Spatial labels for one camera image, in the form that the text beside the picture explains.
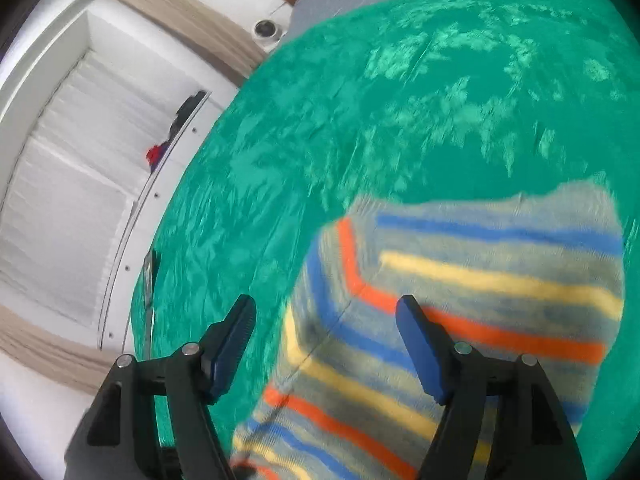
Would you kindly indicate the beige curtain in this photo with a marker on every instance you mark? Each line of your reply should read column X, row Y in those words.
column 190, row 15
column 45, row 345

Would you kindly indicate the white sheer window curtain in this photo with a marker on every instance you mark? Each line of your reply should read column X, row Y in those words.
column 65, row 200

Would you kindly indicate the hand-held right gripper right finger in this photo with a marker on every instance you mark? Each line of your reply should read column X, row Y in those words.
column 422, row 355

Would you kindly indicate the dark flat device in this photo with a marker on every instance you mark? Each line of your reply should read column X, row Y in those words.
column 150, row 275

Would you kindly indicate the green satin blanket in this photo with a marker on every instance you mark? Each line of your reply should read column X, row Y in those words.
column 350, row 110

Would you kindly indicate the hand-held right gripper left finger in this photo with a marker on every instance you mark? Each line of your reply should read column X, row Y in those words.
column 227, row 360

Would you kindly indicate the red cloth item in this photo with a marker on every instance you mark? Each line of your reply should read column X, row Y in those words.
column 156, row 152

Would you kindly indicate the striped knit sweater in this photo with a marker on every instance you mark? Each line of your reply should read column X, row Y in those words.
column 450, row 270

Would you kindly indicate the white round camera device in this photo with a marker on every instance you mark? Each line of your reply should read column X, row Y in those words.
column 266, row 31

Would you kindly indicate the dark clothes pile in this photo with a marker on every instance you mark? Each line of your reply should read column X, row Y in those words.
column 187, row 107

